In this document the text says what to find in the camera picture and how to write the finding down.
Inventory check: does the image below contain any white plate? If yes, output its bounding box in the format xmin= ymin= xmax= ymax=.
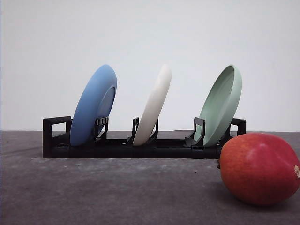
xmin=133 ymin=64 xmax=172 ymax=146

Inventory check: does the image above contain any blue plate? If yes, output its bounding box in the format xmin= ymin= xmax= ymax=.
xmin=70 ymin=64 xmax=117 ymax=147

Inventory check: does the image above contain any green plate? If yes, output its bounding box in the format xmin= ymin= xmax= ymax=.
xmin=195 ymin=65 xmax=242 ymax=147

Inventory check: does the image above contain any red pomegranate fruit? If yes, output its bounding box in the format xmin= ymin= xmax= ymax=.
xmin=219 ymin=132 xmax=300 ymax=206

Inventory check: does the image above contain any black dish rack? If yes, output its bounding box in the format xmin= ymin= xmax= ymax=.
xmin=42 ymin=116 xmax=247 ymax=159

